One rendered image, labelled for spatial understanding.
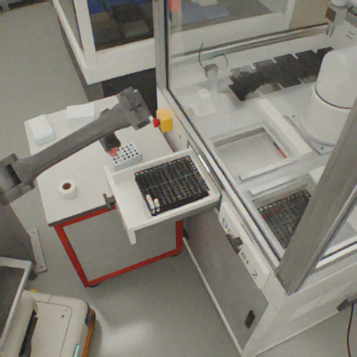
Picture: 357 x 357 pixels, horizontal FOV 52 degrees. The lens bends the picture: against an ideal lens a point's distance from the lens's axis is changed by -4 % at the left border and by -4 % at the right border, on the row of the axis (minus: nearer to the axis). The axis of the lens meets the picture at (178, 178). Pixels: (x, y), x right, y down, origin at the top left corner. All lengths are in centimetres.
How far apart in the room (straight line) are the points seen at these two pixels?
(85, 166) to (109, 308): 84
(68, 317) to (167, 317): 53
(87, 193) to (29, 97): 194
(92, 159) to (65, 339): 80
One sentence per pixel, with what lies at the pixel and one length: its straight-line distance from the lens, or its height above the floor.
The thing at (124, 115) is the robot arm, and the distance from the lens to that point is 92.
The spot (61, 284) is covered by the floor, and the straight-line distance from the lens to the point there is 222.
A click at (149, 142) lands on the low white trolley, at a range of 168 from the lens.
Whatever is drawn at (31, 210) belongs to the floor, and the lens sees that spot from 254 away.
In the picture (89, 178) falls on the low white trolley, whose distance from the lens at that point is 158.
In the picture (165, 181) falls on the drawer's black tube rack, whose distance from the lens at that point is 135.
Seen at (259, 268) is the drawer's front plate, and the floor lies 92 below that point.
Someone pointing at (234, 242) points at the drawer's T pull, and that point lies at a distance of 121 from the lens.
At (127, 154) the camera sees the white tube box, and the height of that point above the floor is 79.
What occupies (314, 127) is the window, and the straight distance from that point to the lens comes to 77.
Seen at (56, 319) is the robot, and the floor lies 28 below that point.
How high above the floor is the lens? 196
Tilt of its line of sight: 51 degrees down
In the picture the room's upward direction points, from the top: straight up
